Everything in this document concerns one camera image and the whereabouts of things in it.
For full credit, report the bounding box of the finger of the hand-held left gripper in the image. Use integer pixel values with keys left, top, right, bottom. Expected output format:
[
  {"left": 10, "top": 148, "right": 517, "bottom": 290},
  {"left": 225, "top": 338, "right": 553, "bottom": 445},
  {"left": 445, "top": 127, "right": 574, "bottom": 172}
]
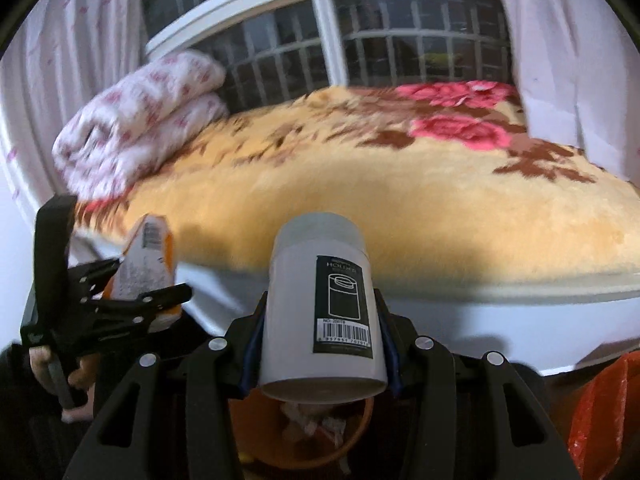
[
  {"left": 70, "top": 258, "right": 122, "bottom": 295},
  {"left": 82, "top": 283, "right": 193, "bottom": 342}
]

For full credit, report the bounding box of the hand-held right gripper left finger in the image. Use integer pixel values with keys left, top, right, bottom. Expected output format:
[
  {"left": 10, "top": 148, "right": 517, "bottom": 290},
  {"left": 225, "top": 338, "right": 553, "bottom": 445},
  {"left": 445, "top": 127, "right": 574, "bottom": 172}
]
[{"left": 62, "top": 292, "right": 268, "bottom": 480}]

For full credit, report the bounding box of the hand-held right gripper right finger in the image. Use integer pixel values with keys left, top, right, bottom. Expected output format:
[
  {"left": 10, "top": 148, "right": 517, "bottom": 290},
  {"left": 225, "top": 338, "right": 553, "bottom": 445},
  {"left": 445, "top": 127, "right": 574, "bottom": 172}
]
[{"left": 372, "top": 287, "right": 581, "bottom": 480}]

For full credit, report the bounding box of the orange white snack packet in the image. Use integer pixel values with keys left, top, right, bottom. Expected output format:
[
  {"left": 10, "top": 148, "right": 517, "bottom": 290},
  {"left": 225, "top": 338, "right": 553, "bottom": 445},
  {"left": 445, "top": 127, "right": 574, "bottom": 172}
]
[{"left": 102, "top": 214, "right": 177, "bottom": 331}]

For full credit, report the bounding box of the white cylindrical cup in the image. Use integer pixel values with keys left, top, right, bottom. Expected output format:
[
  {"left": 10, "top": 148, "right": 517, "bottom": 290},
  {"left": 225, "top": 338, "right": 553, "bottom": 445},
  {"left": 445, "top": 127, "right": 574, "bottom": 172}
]
[{"left": 256, "top": 211, "right": 388, "bottom": 403}]

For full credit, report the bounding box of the orange waste bin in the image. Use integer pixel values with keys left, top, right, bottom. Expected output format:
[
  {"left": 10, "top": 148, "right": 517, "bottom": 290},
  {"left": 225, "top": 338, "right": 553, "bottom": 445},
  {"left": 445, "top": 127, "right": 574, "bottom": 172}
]
[{"left": 227, "top": 395, "right": 376, "bottom": 471}]

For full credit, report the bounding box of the person's left forearm black sleeve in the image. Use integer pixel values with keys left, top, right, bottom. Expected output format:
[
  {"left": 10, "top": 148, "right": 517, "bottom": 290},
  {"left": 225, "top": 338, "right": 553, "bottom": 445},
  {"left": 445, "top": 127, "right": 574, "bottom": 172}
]
[{"left": 0, "top": 342, "right": 96, "bottom": 480}]

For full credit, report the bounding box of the person's left hand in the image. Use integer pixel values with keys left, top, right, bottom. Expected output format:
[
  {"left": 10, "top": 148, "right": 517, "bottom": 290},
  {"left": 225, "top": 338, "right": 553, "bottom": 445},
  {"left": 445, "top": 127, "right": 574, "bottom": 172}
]
[{"left": 29, "top": 345, "right": 101, "bottom": 423}]

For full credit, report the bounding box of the folded floral quilt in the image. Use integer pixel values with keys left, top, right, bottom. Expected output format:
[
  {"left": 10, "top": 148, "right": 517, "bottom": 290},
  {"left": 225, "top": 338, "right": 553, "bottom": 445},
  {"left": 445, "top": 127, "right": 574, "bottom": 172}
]
[{"left": 52, "top": 50, "right": 231, "bottom": 203}]

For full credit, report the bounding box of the floral plush blanket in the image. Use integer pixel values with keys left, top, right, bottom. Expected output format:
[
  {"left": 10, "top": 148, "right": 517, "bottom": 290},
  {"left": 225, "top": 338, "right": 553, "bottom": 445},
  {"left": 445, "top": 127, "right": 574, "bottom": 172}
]
[{"left": 75, "top": 80, "right": 640, "bottom": 291}]

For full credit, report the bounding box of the red plastic bag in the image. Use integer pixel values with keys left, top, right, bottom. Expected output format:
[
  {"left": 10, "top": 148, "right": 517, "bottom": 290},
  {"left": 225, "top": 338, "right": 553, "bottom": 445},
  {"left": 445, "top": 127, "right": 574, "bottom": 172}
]
[{"left": 567, "top": 352, "right": 640, "bottom": 480}]

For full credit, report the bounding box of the sheer floral curtain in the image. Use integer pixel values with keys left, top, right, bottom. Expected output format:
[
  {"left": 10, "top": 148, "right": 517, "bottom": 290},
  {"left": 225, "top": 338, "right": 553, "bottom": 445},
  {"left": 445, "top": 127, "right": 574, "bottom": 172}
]
[{"left": 0, "top": 0, "right": 151, "bottom": 221}]

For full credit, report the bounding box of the metal window grille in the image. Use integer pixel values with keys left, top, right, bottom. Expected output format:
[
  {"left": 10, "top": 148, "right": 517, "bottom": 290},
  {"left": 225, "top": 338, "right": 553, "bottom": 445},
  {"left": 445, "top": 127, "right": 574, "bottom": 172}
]
[{"left": 142, "top": 0, "right": 516, "bottom": 111}]

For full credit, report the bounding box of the plain white curtain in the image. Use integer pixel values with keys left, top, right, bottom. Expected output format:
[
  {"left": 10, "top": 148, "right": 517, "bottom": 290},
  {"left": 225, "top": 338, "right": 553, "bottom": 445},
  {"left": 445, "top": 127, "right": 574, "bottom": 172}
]
[{"left": 490, "top": 0, "right": 640, "bottom": 183}]

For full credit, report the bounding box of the white window frame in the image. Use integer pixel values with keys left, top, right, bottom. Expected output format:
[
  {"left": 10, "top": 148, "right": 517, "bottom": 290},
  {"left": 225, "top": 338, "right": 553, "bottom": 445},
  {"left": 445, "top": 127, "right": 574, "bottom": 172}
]
[{"left": 140, "top": 0, "right": 516, "bottom": 106}]

